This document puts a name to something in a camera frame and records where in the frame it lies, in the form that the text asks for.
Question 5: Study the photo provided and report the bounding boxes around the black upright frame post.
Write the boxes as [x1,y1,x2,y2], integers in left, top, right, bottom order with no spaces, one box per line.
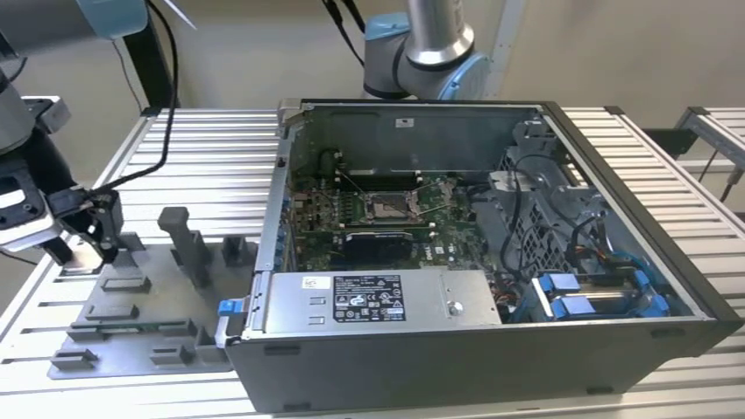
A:
[119,32,180,111]

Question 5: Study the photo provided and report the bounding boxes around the CPU socket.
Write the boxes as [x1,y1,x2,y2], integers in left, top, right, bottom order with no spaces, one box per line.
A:
[360,191,419,223]

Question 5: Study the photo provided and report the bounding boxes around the green motherboard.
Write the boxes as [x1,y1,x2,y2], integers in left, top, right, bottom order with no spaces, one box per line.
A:
[281,173,503,275]

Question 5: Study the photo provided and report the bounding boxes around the black open PC case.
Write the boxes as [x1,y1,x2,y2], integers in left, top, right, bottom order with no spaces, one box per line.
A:
[224,98,745,414]

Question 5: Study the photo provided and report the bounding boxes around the blue disk carrier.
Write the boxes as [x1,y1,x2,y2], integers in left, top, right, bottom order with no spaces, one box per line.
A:
[535,270,653,294]
[547,292,668,321]

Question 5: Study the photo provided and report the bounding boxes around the RAM slot with green stick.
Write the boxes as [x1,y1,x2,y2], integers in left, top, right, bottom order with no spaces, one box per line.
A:
[336,220,437,232]

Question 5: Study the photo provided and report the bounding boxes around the aluminium side table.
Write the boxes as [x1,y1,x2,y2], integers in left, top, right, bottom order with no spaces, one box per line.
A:
[676,106,745,175]

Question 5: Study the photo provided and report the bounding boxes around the grey metal drive cage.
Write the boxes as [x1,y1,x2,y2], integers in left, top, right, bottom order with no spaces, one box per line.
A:
[473,120,612,281]

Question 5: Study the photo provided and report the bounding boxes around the silver square CPU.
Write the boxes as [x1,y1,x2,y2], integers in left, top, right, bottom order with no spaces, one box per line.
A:
[60,244,102,274]

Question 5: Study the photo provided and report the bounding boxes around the grey power supply unit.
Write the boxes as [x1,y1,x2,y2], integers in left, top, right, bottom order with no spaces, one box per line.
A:
[261,269,504,335]

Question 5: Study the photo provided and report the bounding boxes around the black graphics card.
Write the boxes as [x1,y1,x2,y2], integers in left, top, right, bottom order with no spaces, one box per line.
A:
[340,230,417,268]

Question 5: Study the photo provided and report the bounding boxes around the black cables behind arm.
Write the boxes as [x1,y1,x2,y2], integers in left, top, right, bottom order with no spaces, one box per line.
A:
[321,0,369,67]

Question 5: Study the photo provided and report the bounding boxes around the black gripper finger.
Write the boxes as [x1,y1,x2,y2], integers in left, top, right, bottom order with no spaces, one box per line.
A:
[42,237,76,266]
[56,189,124,266]

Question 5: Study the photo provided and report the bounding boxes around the black RAM slots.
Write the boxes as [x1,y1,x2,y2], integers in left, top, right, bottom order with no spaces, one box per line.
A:
[336,171,424,192]

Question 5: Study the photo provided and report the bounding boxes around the grey parts rack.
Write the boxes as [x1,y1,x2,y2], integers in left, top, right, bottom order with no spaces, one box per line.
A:
[46,207,261,380]

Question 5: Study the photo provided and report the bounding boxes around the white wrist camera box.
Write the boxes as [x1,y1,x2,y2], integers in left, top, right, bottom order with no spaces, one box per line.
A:
[0,174,60,253]

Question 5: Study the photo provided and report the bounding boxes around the coloured wire bundle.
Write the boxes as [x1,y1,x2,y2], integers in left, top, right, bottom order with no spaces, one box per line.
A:
[572,213,625,285]

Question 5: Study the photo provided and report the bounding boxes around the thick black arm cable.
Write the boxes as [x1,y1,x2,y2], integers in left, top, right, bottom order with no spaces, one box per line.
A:
[87,0,180,196]

